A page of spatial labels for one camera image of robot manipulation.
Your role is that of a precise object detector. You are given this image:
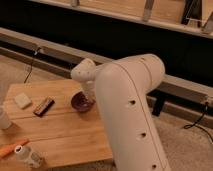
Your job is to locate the dark purple ceramic bowl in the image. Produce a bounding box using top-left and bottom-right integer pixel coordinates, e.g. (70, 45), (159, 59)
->
(71, 91), (95, 113)

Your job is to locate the black cable right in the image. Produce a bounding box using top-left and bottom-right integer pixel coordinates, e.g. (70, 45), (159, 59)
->
(183, 99), (213, 141)

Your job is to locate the black cable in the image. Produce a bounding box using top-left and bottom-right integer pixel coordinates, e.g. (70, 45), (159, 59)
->
(183, 99), (213, 141)
(23, 46), (44, 84)

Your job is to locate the white sponge block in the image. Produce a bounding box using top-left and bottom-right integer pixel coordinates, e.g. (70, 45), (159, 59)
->
(14, 93), (32, 109)

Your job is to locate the black bracket on rail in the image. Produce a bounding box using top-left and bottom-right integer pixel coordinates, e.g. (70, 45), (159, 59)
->
(152, 92), (166, 116)

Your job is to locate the white plastic cup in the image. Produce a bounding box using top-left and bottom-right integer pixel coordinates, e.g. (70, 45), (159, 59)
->
(0, 107), (12, 129)

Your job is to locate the orange carrot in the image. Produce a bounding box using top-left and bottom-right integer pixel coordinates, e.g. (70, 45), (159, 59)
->
(0, 139), (29, 158)

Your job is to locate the clear plastic bottle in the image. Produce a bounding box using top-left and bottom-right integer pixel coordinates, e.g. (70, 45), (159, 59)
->
(14, 145), (43, 169)

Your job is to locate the dark chocolate bar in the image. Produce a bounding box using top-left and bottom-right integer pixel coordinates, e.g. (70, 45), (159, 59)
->
(33, 97), (55, 117)

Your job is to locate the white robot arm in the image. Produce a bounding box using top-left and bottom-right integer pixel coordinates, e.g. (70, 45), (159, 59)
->
(71, 54), (171, 171)

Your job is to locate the black cable left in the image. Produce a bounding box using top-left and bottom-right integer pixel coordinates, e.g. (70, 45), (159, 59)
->
(23, 46), (44, 84)

